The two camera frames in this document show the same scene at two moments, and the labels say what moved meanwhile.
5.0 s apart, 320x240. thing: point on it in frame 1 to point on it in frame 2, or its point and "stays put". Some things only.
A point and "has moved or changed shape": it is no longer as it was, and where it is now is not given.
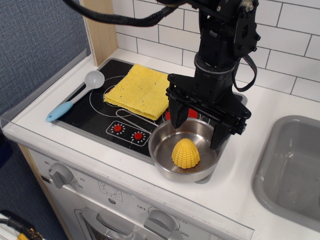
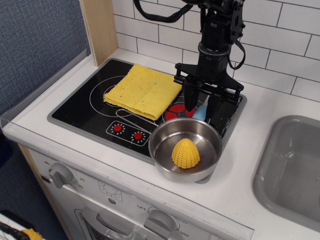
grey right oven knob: [160, 223] stays put
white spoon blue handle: [93, 79] has moved or changed shape
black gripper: [211, 93] to [211, 75]
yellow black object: [27, 231] to [28, 234]
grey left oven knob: [61, 174] stays put
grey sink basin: [286, 178] stays put
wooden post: [101, 34] stays put
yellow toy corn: [185, 154] stays put
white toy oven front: [94, 205] stays put
